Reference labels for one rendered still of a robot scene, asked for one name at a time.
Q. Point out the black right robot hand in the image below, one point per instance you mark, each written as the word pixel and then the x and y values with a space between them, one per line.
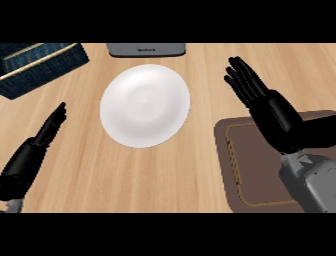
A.
pixel 278 119

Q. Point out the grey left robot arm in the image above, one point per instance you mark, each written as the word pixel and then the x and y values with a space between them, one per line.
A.
pixel 4 207

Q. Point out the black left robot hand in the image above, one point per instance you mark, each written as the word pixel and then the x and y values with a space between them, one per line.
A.
pixel 24 163

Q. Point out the grey appliance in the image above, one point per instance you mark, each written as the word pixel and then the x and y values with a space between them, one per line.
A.
pixel 146 50

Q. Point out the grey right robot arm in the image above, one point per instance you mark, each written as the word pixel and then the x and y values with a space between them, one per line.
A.
pixel 316 185

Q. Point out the dark blue wicker basket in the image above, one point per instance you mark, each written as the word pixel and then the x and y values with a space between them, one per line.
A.
pixel 31 68

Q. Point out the white plate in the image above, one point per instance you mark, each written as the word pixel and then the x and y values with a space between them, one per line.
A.
pixel 145 105

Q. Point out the brown tray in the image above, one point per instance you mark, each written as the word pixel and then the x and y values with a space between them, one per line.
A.
pixel 254 166

